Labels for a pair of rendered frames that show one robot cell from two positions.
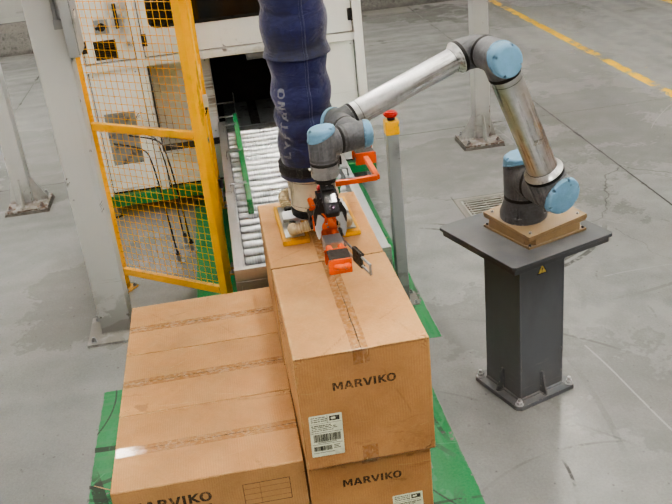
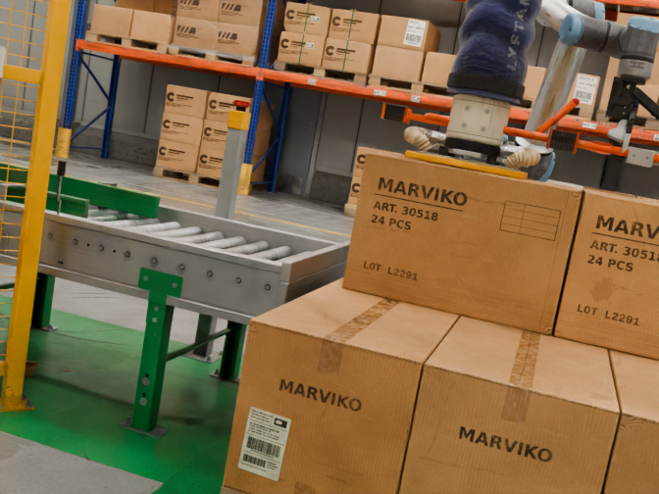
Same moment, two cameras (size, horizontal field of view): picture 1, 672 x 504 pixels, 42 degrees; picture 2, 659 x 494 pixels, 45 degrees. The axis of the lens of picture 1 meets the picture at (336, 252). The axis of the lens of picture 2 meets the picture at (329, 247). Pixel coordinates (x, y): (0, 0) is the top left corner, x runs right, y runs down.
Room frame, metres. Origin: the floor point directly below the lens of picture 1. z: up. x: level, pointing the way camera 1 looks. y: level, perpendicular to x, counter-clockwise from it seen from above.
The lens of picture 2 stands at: (2.52, 2.45, 0.98)
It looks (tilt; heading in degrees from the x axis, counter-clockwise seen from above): 8 degrees down; 292
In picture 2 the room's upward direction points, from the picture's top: 10 degrees clockwise
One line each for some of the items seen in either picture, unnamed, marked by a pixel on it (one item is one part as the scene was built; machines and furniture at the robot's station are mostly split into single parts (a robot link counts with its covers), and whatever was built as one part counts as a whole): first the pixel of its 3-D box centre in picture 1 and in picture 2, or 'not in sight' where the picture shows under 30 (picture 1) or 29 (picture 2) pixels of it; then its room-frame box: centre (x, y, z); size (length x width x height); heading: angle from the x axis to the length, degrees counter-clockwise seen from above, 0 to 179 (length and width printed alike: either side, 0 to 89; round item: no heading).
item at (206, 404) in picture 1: (265, 407); (515, 411); (2.76, 0.33, 0.34); 1.20 x 1.00 x 0.40; 6
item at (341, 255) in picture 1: (338, 260); not in sight; (2.48, 0.00, 1.07); 0.08 x 0.07 x 0.05; 7
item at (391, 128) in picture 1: (397, 214); (221, 235); (4.10, -0.33, 0.50); 0.07 x 0.07 x 1.00; 6
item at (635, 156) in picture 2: (333, 244); (639, 157); (2.61, 0.01, 1.06); 0.07 x 0.07 x 0.04; 7
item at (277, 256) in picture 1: (321, 273); (465, 236); (3.04, 0.07, 0.74); 0.60 x 0.40 x 0.40; 6
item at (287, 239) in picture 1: (290, 220); (466, 160); (3.06, 0.16, 0.97); 0.34 x 0.10 x 0.05; 7
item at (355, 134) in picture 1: (352, 135); (623, 41); (2.73, -0.09, 1.39); 0.12 x 0.12 x 0.09; 23
